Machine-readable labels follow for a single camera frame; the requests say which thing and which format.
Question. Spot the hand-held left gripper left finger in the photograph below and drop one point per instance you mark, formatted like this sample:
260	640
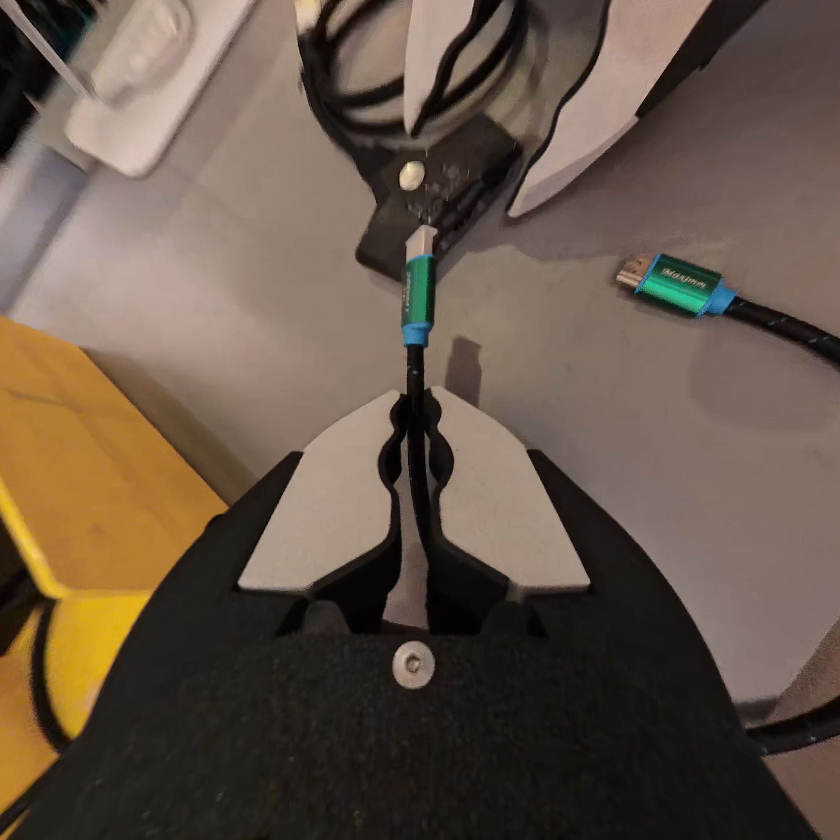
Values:
321	518

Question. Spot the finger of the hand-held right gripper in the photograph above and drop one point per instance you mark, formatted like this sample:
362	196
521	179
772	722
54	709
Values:
617	85
430	52

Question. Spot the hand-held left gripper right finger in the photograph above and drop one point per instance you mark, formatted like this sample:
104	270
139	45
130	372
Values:
505	518

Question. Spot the white HDMI splitter adapter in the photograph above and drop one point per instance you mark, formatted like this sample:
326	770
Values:
453	164

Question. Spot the yellow storage bin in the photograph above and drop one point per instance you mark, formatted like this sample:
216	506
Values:
98	459

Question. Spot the white tablet stand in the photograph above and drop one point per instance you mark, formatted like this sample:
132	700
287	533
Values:
164	98

